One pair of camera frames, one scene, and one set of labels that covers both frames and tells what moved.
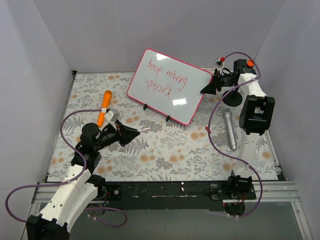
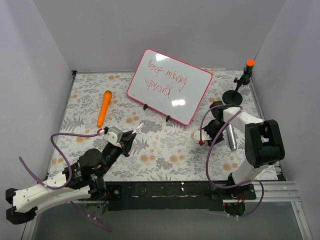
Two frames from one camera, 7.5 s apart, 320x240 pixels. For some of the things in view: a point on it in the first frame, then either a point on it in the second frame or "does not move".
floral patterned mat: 208,149 does not move
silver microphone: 228,115 does not move
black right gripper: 217,81 → 210,130
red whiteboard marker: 144,129 → 137,128
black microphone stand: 233,98 does not move
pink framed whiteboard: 168,86 does not move
